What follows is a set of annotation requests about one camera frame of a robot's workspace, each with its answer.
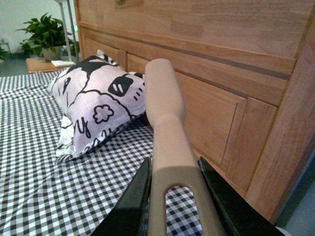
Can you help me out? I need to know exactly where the black white patterned pillow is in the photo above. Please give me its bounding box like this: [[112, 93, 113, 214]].
[[48, 50, 146, 164]]

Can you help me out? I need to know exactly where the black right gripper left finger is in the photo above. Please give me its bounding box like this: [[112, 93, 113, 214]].
[[92, 158, 152, 236]]

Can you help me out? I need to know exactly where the white book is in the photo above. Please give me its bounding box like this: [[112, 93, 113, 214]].
[[51, 60, 76, 67]]

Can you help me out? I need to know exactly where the black white checkered bedsheet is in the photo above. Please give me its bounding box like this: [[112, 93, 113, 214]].
[[0, 69, 207, 236]]

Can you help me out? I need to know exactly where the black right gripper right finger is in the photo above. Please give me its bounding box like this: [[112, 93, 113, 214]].
[[198, 157, 283, 236]]

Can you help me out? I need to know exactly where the far wooden nightstand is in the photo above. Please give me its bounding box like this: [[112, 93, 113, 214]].
[[26, 58, 69, 74]]

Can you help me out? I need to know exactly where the wooden bed headboard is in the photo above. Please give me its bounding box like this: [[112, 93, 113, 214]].
[[74, 0, 315, 222]]

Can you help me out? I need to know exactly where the large potted green plant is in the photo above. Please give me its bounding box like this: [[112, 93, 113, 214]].
[[20, 13, 66, 62]]

